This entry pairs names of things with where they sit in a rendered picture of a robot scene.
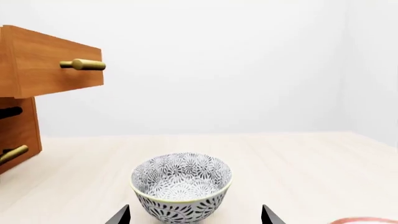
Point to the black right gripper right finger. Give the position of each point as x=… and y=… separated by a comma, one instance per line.
x=271, y=217

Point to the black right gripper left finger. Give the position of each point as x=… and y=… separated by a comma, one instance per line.
x=120, y=217

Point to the wooden cabinet body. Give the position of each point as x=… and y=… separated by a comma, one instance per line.
x=19, y=133

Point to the open wooden drawer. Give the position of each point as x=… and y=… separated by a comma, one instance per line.
x=46, y=60

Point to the black white patterned bowl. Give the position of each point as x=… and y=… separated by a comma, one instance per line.
x=181, y=184

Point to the white plate with red rim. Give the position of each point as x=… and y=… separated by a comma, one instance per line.
x=363, y=220

